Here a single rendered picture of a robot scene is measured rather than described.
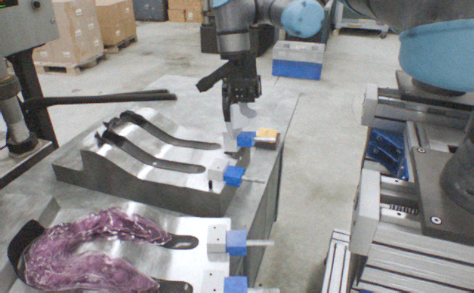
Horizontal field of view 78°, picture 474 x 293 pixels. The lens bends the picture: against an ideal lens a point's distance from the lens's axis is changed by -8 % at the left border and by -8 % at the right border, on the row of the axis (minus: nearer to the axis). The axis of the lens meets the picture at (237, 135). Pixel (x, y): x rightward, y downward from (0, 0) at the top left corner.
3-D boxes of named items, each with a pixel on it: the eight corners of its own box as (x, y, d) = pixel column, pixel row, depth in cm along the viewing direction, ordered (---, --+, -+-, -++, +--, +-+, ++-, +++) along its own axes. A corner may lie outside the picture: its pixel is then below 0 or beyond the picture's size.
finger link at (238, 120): (248, 142, 76) (247, 103, 74) (224, 141, 77) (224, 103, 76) (252, 140, 78) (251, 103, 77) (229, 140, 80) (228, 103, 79)
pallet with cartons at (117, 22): (137, 40, 557) (132, -2, 520) (116, 53, 488) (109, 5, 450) (81, 40, 574) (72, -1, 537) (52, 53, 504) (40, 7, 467)
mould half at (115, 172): (249, 162, 95) (251, 122, 89) (221, 223, 74) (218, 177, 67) (111, 136, 108) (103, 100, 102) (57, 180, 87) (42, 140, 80)
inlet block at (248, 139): (278, 146, 83) (277, 126, 81) (273, 154, 78) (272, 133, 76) (230, 143, 87) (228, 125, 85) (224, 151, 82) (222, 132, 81)
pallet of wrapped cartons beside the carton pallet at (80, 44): (109, 57, 466) (100, -6, 419) (77, 76, 399) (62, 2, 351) (49, 56, 491) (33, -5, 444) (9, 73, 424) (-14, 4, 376)
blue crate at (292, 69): (321, 70, 413) (324, 54, 402) (319, 81, 379) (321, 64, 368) (276, 66, 429) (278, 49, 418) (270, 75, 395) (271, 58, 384)
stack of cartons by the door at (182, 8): (208, 21, 719) (207, -18, 677) (202, 23, 692) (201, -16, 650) (175, 19, 741) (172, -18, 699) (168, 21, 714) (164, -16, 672)
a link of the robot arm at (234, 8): (253, -19, 67) (215, -17, 65) (257, 32, 71) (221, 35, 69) (241, -15, 74) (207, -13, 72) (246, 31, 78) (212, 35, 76)
